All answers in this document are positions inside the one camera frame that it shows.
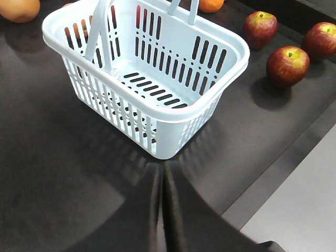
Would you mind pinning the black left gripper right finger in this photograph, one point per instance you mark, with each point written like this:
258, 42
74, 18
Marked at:
190, 224

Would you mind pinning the small orange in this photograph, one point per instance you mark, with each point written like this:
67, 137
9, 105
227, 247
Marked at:
210, 6

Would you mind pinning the bright red apple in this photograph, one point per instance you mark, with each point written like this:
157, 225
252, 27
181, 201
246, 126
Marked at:
20, 11

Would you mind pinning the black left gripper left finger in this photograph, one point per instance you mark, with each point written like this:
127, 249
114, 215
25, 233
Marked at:
133, 227

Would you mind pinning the light blue plastic basket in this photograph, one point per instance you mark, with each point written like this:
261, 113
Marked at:
151, 68

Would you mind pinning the black wooden produce display stand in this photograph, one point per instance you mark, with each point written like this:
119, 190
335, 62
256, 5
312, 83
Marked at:
65, 169

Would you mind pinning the dark red apple yellow top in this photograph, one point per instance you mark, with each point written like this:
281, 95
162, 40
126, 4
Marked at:
287, 66

